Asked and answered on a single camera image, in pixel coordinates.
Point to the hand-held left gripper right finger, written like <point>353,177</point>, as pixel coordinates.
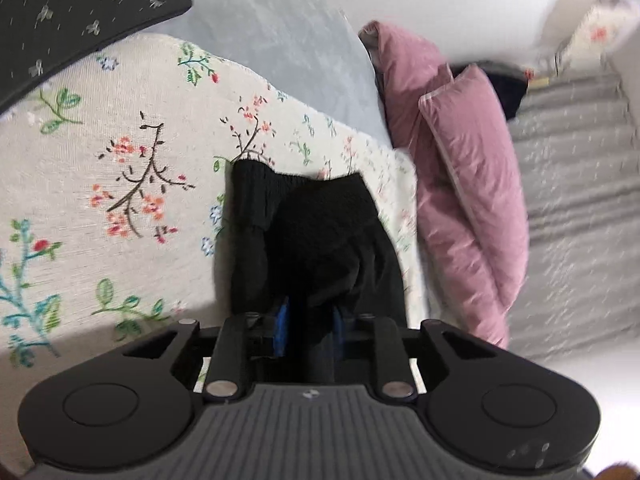
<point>338,331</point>

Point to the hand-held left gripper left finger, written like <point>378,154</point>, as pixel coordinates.
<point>281,327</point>

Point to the black pants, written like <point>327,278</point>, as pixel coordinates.
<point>320,240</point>

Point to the floral bed sheet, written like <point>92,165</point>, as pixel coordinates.
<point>100,135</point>

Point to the pale blue-grey cloth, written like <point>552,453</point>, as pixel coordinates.
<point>280,40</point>

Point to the grey star-print curtain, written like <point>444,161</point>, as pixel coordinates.
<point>575,185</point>

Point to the black bag by bed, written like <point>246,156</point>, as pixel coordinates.
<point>502,87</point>

